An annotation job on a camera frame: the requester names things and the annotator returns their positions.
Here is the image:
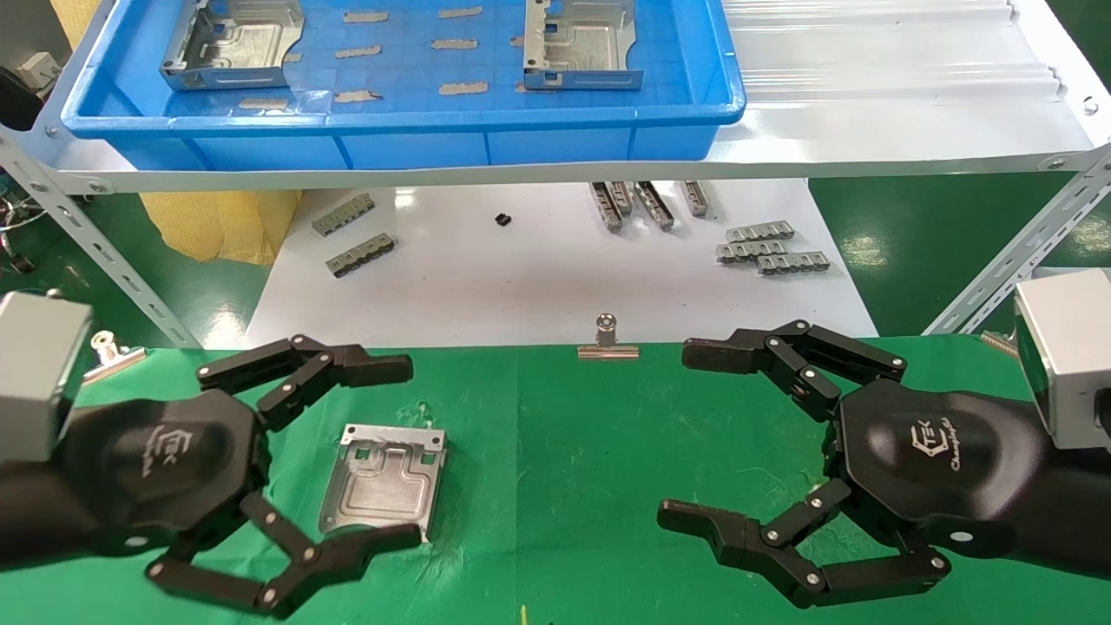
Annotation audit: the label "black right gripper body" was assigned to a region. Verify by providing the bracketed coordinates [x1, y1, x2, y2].
[832, 379, 1048, 558]

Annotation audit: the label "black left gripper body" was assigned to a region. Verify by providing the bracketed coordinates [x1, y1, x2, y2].
[64, 391, 271, 558]

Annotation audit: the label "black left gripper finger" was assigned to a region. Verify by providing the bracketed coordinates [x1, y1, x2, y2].
[145, 493, 424, 620]
[196, 334, 415, 433]

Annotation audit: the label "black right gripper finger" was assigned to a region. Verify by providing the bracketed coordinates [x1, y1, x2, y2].
[656, 477, 952, 608]
[680, 321, 909, 424]

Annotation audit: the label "stamped metal bracket part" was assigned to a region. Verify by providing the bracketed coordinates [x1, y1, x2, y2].
[159, 0, 306, 91]
[319, 423, 450, 546]
[521, 0, 644, 91]

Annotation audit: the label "white board panel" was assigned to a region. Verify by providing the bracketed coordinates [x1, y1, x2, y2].
[243, 178, 880, 351]

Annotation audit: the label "green table cloth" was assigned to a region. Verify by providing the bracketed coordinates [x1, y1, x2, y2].
[0, 334, 1111, 625]

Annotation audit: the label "yellow mesh bag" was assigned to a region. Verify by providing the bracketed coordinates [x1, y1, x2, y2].
[50, 0, 304, 266]

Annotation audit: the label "perforated angle-iron shelf leg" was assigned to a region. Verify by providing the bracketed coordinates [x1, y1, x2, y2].
[0, 130, 203, 350]
[922, 146, 1111, 338]

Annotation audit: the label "blue plastic tray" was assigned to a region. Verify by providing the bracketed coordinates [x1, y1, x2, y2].
[61, 0, 747, 172]

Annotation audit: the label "white metal shelf board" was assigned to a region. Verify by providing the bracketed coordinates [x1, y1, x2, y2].
[26, 0, 1111, 194]

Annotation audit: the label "black round object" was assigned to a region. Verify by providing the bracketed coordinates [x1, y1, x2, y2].
[0, 69, 44, 133]

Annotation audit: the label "small grey box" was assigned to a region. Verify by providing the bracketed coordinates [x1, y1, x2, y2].
[16, 52, 62, 93]

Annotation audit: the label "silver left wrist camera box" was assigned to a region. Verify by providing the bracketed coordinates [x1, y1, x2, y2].
[0, 291, 95, 464]

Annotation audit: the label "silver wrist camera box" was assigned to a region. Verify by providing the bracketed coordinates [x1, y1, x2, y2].
[0, 291, 95, 464]
[1013, 268, 1111, 451]

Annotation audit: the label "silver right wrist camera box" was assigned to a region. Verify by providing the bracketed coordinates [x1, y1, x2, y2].
[1013, 268, 1111, 451]

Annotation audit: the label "tangled cable bundle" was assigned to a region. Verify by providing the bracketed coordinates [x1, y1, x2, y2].
[0, 169, 41, 275]

